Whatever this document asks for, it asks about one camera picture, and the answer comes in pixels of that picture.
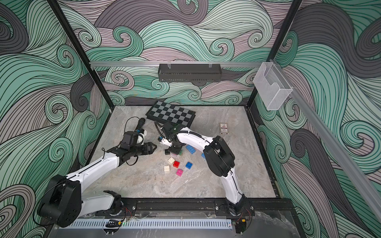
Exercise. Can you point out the black microphone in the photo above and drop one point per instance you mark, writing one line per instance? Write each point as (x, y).
(140, 124)

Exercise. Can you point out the black wall tray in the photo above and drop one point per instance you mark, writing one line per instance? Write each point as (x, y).
(194, 73)

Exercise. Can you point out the playing card box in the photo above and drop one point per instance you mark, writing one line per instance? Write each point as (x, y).
(223, 128)

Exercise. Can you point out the white slotted cable duct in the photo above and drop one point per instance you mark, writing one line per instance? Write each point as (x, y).
(219, 224)

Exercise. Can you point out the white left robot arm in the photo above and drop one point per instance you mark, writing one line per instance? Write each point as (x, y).
(74, 184)

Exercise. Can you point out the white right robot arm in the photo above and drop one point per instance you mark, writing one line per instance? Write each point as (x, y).
(219, 157)

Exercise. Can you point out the clear plastic wall bin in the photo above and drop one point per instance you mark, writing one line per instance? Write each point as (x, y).
(272, 85)

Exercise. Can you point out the light blue long lego brick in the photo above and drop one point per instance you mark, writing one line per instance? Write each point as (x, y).
(190, 149)

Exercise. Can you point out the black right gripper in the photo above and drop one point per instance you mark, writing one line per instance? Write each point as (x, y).
(174, 148)

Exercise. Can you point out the black green chessboard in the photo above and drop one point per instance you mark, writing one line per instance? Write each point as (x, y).
(163, 112)

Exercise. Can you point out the pink square lego brick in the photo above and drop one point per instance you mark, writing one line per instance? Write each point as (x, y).
(179, 172)

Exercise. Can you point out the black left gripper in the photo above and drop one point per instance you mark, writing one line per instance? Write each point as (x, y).
(148, 148)

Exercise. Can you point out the red square lego brick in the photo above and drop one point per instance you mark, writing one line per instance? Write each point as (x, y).
(176, 164)

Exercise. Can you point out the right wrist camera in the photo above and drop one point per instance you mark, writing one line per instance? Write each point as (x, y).
(165, 141)

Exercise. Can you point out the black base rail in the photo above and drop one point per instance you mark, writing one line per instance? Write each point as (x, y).
(178, 205)

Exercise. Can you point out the dark blue square lego brick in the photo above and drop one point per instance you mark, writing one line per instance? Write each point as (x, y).
(189, 165)

